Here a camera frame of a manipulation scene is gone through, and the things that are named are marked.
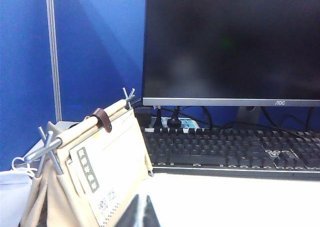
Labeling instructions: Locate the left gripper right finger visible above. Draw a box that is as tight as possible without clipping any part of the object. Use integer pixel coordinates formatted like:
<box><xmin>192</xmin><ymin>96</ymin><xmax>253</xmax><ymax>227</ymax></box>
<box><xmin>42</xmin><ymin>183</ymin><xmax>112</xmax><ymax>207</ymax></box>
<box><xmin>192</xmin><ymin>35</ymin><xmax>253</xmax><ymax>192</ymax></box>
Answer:
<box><xmin>141</xmin><ymin>195</ymin><xmax>161</xmax><ymax>227</ymax></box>

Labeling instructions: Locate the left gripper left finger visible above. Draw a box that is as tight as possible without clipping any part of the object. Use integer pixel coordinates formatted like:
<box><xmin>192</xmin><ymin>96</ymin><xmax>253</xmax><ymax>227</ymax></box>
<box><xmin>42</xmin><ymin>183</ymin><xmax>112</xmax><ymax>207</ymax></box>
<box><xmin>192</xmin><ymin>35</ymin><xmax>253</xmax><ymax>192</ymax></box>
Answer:
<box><xmin>117</xmin><ymin>193</ymin><xmax>142</xmax><ymax>227</ymax></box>

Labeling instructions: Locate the beige canvas desk calendar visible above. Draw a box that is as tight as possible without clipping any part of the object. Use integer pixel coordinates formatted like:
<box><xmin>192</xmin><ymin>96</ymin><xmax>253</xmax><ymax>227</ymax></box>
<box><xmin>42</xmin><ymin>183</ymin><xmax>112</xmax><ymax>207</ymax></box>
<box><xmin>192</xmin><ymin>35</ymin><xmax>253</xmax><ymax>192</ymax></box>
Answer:
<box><xmin>19</xmin><ymin>100</ymin><xmax>154</xmax><ymax>227</ymax></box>

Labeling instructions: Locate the black power plug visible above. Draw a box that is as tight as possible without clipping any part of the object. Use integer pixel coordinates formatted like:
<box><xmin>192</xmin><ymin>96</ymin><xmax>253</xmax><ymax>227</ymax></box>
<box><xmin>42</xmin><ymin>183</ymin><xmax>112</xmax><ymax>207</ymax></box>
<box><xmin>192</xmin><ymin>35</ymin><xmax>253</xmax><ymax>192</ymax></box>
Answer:
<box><xmin>166</xmin><ymin>115</ymin><xmax>183</xmax><ymax>128</ymax></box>

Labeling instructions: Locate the black mechanical keyboard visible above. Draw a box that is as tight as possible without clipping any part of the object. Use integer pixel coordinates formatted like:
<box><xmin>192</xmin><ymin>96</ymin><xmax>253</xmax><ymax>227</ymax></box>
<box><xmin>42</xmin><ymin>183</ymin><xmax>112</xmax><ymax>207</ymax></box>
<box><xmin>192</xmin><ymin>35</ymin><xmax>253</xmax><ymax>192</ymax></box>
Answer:
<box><xmin>141</xmin><ymin>126</ymin><xmax>320</xmax><ymax>182</ymax></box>

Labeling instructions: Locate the white power strip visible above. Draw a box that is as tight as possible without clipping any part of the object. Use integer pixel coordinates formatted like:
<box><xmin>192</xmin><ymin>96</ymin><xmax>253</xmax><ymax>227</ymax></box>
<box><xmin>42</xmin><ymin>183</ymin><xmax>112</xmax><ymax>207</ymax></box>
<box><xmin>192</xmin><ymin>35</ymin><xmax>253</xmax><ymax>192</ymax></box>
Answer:
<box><xmin>149</xmin><ymin>116</ymin><xmax>201</xmax><ymax>130</ymax></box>

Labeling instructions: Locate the wooden rod with metal crosses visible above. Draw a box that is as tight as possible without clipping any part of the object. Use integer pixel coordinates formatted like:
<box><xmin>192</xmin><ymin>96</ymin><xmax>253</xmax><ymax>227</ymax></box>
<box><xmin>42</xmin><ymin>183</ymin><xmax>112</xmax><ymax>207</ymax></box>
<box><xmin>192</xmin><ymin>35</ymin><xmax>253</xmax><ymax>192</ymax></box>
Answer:
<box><xmin>24</xmin><ymin>87</ymin><xmax>136</xmax><ymax>178</ymax></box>

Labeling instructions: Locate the white face mask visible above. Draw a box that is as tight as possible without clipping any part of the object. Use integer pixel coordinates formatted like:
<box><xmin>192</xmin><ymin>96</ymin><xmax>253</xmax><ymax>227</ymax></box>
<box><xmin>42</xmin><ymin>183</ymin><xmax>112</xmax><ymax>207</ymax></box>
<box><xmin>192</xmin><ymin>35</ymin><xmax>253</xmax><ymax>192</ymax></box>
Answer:
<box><xmin>0</xmin><ymin>156</ymin><xmax>38</xmax><ymax>227</ymax></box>

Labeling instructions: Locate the silver monitor stand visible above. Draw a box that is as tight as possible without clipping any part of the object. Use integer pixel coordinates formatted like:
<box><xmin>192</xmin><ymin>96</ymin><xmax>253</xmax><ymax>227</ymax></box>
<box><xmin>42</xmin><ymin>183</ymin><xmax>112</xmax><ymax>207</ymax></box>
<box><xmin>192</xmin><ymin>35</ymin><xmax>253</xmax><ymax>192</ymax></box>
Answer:
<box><xmin>236</xmin><ymin>106</ymin><xmax>262</xmax><ymax>125</ymax></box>

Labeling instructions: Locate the blue partition panel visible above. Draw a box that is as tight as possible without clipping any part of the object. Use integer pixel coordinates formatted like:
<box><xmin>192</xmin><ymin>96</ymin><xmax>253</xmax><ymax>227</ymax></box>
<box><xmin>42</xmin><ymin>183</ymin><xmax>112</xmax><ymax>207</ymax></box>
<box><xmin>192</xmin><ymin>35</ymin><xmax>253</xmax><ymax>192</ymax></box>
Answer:
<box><xmin>53</xmin><ymin>0</ymin><xmax>320</xmax><ymax>133</ymax></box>
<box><xmin>0</xmin><ymin>0</ymin><xmax>55</xmax><ymax>173</ymax></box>

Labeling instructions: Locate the black monitor with silver bezel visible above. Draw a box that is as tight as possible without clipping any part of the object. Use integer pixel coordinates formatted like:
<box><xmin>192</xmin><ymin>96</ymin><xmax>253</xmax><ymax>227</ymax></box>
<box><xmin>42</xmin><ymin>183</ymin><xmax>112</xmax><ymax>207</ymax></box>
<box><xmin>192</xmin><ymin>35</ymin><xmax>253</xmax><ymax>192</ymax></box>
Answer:
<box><xmin>141</xmin><ymin>0</ymin><xmax>320</xmax><ymax>108</ymax></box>

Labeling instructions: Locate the brown leather strap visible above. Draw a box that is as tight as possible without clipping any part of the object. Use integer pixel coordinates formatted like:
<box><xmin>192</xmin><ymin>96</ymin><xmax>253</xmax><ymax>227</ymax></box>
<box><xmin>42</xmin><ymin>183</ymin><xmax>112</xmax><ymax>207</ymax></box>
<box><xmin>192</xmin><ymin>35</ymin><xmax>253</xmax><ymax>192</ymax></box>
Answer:
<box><xmin>90</xmin><ymin>108</ymin><xmax>113</xmax><ymax>133</ymax></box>

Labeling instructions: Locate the grey partition post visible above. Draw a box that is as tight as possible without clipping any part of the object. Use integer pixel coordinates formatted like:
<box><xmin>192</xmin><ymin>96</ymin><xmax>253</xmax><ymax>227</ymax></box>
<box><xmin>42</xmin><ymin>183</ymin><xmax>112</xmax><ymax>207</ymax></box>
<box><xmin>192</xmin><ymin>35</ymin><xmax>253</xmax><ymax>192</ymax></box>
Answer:
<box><xmin>44</xmin><ymin>0</ymin><xmax>63</xmax><ymax>123</ymax></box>

